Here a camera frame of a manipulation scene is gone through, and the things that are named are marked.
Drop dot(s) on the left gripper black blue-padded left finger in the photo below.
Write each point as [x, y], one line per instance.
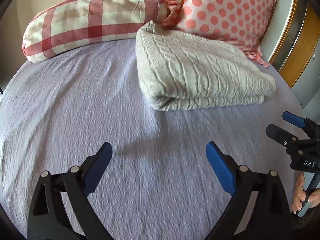
[47, 215]

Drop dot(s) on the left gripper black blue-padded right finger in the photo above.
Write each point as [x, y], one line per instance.
[258, 208]

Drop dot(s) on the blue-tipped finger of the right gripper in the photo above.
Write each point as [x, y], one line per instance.
[293, 119]

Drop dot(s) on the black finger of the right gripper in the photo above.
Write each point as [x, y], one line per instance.
[280, 135]

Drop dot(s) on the beige cable-knit sweater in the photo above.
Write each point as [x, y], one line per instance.
[181, 71]

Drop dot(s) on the person's right hand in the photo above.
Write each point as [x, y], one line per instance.
[299, 195]

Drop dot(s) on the lilac textured bedspread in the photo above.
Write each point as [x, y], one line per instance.
[159, 183]

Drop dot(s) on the pink polka dot ruffled pillow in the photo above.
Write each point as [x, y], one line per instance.
[241, 23]

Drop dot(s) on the red white checked pillow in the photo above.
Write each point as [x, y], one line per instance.
[75, 23]

